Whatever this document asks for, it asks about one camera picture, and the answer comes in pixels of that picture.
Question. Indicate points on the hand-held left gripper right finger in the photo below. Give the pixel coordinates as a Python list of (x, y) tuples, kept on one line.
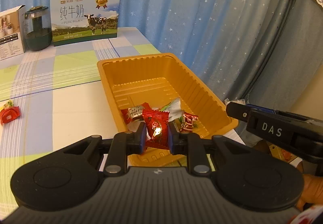
[(171, 138)]

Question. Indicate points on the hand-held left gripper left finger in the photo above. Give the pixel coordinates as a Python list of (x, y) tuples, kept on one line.
[(143, 136)]

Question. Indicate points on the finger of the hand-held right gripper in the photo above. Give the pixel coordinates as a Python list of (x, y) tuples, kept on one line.
[(262, 109), (237, 111)]

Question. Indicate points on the white crinkled wrapper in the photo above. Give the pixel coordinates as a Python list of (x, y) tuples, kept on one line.
[(234, 101)]

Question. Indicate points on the small red candy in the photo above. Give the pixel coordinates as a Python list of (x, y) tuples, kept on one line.
[(189, 121)]

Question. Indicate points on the green-edged snack packet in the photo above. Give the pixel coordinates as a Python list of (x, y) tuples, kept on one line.
[(174, 109)]

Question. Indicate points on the orange plastic tray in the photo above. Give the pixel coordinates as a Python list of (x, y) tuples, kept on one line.
[(151, 75)]

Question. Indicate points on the person's right hand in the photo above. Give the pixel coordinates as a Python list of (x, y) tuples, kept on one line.
[(313, 188)]

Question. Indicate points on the grey clear snack packet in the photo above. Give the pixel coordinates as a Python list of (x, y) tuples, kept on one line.
[(135, 126)]

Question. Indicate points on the gold box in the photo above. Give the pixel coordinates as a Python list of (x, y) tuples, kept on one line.
[(280, 154)]

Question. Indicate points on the red packet with silver label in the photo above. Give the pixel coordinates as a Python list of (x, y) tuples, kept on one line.
[(133, 112)]

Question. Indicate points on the checked pastel tablecloth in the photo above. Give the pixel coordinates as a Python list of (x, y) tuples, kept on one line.
[(75, 102)]

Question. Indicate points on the blue star-print curtain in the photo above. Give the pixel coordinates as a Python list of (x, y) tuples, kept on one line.
[(201, 11)]

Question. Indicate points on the milk carton box with cow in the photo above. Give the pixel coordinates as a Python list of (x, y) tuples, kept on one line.
[(83, 32)]

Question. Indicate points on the red gift-shaped snack packet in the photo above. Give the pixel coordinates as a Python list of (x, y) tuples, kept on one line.
[(10, 115)]

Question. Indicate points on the yellow green candy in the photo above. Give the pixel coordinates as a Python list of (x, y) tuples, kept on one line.
[(8, 103)]

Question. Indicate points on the dark green glass jar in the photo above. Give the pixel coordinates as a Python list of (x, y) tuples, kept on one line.
[(37, 39)]

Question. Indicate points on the small white product box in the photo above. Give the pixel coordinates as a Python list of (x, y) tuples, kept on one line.
[(11, 44)]

